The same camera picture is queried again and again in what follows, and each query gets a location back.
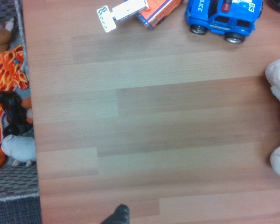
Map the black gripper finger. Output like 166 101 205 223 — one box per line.
99 204 131 224

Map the dark woven basket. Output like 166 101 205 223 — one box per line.
0 0 43 224

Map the black plastic toy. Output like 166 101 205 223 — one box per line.
0 91 34 139

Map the orange toy fire truck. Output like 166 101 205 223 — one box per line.
97 0 184 34

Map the brown stuffed dog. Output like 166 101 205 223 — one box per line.
0 17 15 51

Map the blue toy police car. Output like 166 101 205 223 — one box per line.
184 0 264 44

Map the grey plush animal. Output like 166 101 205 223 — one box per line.
0 133 37 167

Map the orange flame pattern plush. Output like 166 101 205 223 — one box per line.
0 44 30 144

